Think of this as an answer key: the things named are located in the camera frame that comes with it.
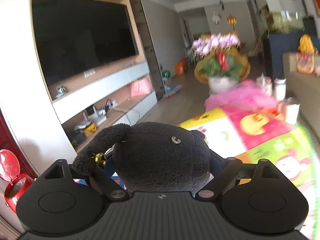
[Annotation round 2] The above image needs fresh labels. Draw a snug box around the glass fish tank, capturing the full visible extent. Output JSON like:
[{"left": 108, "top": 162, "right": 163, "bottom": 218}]
[{"left": 253, "top": 0, "right": 318, "bottom": 36}]

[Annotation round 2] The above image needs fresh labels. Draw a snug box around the large black television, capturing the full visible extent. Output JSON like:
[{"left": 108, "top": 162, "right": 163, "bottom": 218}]
[{"left": 32, "top": 0, "right": 138, "bottom": 86}]

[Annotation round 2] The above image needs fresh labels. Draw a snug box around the white cylinder cup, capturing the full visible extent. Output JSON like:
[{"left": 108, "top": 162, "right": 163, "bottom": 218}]
[{"left": 273, "top": 78, "right": 286, "bottom": 101}]

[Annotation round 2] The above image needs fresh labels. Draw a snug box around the colourful cartoon play mat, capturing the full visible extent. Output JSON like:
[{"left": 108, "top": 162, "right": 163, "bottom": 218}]
[{"left": 180, "top": 105, "right": 319, "bottom": 239}]

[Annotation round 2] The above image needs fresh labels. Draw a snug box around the potted pink flower plant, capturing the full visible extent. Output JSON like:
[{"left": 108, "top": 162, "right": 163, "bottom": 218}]
[{"left": 191, "top": 33, "right": 243, "bottom": 94}]

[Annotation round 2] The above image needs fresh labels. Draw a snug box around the pink gift bag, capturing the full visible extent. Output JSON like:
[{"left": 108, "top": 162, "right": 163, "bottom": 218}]
[{"left": 130, "top": 76, "right": 153, "bottom": 97}]

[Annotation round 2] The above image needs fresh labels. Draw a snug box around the red lidded container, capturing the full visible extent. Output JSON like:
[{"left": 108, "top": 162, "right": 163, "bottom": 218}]
[{"left": 0, "top": 150, "right": 34, "bottom": 213}]

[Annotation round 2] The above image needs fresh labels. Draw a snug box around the black plush toy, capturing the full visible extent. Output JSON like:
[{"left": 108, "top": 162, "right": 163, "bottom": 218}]
[{"left": 73, "top": 122, "right": 211, "bottom": 193}]

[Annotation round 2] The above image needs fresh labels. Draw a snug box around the beige sofa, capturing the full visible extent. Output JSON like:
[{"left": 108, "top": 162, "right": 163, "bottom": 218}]
[{"left": 283, "top": 53, "right": 319, "bottom": 137}]

